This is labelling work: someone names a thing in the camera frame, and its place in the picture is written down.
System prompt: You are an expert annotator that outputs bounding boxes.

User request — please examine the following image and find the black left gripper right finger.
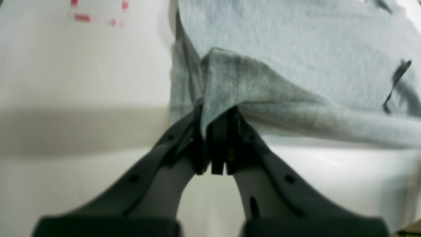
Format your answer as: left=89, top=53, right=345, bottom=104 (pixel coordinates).
left=210, top=108, right=389, bottom=237

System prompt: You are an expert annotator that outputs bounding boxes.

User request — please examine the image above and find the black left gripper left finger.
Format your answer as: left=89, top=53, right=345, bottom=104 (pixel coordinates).
left=33, top=102, right=209, bottom=237

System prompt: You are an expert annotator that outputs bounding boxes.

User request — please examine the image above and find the grey t-shirt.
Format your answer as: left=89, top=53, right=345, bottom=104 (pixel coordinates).
left=170, top=0, right=420, bottom=147

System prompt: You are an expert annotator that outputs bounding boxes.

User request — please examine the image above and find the red tape rectangle marking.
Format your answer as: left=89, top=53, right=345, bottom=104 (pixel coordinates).
left=67, top=0, right=131, bottom=28

